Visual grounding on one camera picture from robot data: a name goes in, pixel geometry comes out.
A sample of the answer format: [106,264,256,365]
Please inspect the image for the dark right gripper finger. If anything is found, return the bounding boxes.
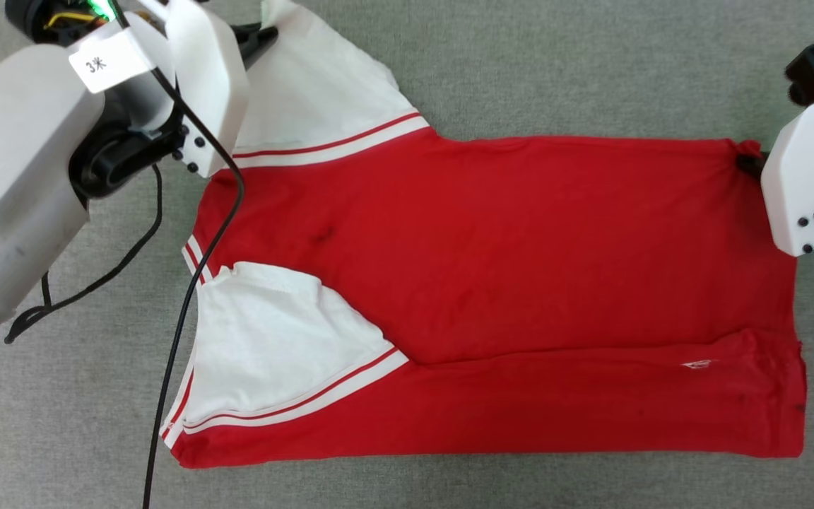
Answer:
[735,151,769,180]

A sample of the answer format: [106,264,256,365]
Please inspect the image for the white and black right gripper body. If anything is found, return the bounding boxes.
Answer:
[760,83,814,257]

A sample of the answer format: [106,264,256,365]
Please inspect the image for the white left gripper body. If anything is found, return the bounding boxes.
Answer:
[4,0,252,178]

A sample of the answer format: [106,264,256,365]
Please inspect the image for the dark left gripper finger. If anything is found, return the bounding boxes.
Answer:
[239,41,268,70]
[229,23,280,46]

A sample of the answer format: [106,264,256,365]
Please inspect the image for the red and white t-shirt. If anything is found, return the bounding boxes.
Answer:
[159,0,808,469]

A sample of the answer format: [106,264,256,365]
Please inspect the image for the white paper label tag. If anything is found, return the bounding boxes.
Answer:
[68,27,155,95]

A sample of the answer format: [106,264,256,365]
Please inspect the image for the thin black cable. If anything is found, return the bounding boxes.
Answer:
[4,164,164,345]

